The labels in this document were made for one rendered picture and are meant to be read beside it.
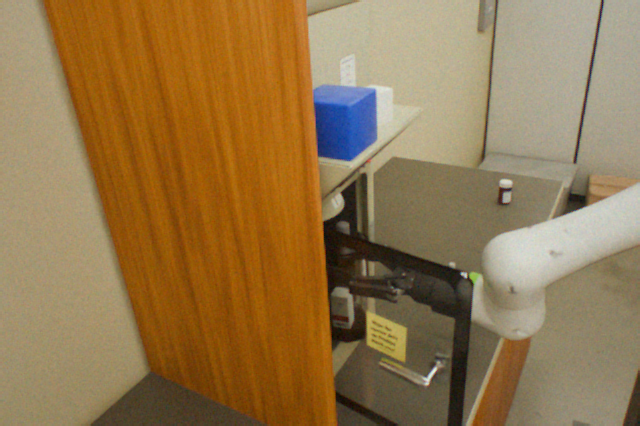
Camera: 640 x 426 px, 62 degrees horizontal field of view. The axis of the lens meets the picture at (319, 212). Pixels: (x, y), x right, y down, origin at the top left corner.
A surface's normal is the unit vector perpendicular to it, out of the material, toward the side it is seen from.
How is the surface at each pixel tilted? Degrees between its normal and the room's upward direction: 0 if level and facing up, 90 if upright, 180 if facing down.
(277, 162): 90
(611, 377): 0
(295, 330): 90
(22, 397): 90
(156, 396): 0
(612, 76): 90
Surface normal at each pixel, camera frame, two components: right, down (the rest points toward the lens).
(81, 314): 0.86, 0.18
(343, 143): -0.50, 0.44
